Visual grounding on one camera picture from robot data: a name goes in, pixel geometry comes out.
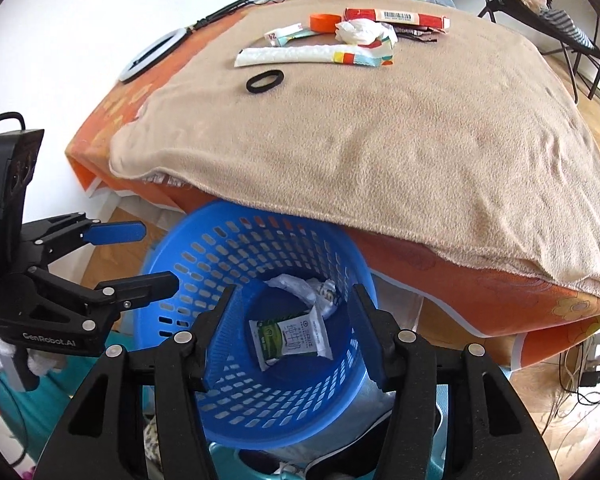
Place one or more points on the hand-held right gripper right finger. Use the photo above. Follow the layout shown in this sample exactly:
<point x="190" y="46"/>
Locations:
<point x="367" y="342"/>

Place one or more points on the long red white box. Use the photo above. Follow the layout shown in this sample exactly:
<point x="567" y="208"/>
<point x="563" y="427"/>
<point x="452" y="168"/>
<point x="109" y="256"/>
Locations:
<point x="370" y="14"/>

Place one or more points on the orange tape roll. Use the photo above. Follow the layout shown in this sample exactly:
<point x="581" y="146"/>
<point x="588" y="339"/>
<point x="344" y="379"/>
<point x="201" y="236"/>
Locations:
<point x="320" y="22"/>

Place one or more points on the small white green packet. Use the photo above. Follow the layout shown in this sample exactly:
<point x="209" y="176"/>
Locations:
<point x="285" y="35"/>

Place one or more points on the blue plastic basket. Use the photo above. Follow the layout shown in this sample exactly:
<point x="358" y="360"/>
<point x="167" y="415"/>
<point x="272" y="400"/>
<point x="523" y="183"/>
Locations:
<point x="280" y="240"/>

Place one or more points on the crumpled white plastic wrapper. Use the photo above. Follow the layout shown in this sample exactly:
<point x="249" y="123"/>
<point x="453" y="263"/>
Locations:
<point x="300" y="290"/>

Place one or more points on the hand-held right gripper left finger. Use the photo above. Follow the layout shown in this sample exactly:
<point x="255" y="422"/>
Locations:
<point x="224" y="332"/>

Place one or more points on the white green wipes packet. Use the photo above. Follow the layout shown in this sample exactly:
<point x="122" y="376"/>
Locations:
<point x="290" y="341"/>

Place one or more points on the brown chocolate bar wrapper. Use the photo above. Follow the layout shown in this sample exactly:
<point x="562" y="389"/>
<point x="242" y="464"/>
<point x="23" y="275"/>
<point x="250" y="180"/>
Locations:
<point x="420" y="35"/>

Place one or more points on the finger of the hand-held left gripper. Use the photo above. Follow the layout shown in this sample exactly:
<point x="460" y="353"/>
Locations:
<point x="117" y="232"/>
<point x="140" y="287"/>

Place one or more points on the striped cloth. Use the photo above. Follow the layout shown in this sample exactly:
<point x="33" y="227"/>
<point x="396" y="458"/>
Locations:
<point x="570" y="27"/>

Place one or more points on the beige fleece blanket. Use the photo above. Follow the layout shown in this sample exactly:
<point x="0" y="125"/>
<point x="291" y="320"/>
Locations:
<point x="380" y="160"/>

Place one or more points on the crumpled white tissue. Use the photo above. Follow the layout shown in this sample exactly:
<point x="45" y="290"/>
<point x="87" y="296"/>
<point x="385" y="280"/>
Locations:
<point x="360" y="32"/>

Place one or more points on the long white colourful wrapper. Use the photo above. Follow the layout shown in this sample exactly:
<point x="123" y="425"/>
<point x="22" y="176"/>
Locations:
<point x="290" y="55"/>

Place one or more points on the orange floral bed sheet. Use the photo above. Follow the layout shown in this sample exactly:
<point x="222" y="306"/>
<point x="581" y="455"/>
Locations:
<point x="505" y="320"/>

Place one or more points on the clear plastic bag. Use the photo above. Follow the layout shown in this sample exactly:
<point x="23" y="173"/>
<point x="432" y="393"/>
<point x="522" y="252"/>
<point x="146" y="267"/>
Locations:
<point x="372" y="407"/>

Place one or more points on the person's left hand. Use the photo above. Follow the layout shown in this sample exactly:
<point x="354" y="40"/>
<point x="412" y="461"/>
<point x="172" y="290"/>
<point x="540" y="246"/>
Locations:
<point x="40" y="364"/>

